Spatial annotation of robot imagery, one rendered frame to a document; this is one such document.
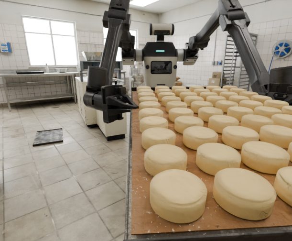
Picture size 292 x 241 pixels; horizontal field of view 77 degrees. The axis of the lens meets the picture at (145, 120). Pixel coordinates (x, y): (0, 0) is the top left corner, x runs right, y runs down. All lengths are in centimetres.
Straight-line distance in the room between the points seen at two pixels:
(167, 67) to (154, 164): 114
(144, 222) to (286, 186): 13
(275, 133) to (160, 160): 19
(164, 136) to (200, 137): 5
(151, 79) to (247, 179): 115
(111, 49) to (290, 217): 68
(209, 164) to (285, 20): 553
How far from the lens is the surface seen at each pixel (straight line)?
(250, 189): 19
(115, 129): 285
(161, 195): 16
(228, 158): 23
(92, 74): 57
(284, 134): 34
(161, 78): 131
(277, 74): 74
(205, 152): 23
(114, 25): 83
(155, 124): 31
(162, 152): 22
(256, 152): 26
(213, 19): 109
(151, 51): 138
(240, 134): 30
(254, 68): 84
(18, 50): 632
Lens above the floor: 113
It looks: 17 degrees down
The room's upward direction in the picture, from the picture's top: straight up
